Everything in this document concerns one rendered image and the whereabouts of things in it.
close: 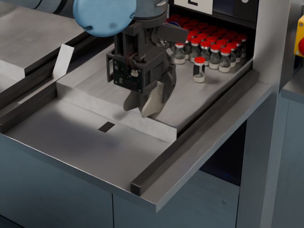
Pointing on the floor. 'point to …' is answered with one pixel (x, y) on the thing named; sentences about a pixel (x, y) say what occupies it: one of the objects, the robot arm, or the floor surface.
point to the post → (268, 111)
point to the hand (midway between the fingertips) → (151, 112)
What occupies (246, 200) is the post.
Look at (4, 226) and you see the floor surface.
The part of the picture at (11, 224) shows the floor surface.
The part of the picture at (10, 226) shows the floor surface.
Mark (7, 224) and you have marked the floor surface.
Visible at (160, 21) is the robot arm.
